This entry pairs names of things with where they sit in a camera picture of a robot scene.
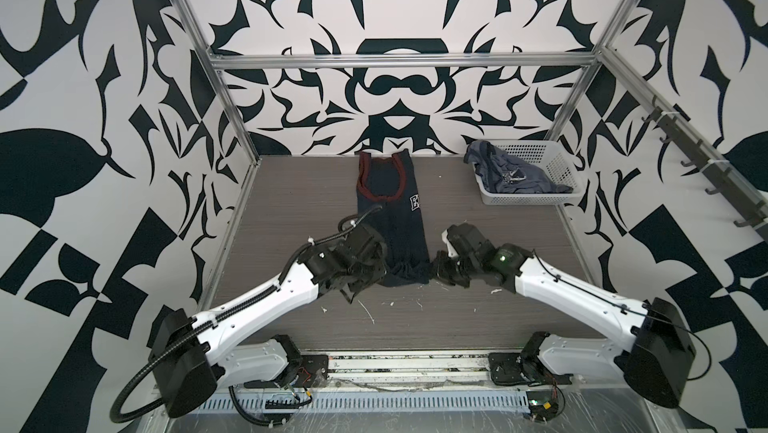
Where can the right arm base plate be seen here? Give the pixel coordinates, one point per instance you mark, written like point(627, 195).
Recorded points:
point(518, 369)

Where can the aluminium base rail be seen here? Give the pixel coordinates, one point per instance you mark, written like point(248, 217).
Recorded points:
point(408, 367)

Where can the aluminium frame crossbar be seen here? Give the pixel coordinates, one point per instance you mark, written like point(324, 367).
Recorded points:
point(400, 60)

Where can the white plastic laundry basket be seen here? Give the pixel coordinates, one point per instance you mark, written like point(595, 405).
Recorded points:
point(552, 159)

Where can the small green circuit board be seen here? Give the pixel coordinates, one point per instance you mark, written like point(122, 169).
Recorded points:
point(544, 405)

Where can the white slotted cable duct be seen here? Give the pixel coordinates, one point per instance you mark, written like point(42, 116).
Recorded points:
point(335, 401)

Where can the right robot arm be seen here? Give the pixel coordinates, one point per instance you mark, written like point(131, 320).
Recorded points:
point(645, 343)

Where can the navy tank top red trim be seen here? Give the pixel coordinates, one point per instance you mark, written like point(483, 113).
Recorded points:
point(390, 183)

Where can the blue-grey tank top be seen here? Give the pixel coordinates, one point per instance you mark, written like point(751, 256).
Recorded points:
point(503, 173)

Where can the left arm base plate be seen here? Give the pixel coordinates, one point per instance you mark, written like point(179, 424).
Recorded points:
point(313, 371)

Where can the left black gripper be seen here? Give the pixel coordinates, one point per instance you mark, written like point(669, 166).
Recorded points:
point(379, 273)

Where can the wall hook rail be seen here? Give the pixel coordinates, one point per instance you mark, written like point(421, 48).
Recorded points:
point(724, 178)

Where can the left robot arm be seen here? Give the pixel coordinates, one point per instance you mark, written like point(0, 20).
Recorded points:
point(194, 355)

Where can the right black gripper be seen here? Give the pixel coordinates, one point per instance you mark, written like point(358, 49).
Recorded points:
point(439, 269)

